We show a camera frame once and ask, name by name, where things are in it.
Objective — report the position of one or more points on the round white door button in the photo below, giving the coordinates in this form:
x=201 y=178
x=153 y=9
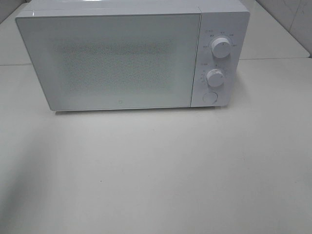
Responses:
x=210 y=98

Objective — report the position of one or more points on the upper white power knob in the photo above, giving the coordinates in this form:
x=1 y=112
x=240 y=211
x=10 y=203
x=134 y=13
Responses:
x=221 y=47

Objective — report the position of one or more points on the white microwave oven body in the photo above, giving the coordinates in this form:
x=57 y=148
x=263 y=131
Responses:
x=218 y=18

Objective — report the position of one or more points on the white microwave door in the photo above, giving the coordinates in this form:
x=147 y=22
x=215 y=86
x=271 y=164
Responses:
x=113 y=62

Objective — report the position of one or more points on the white timer knob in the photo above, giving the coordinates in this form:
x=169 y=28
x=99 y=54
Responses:
x=215 y=78

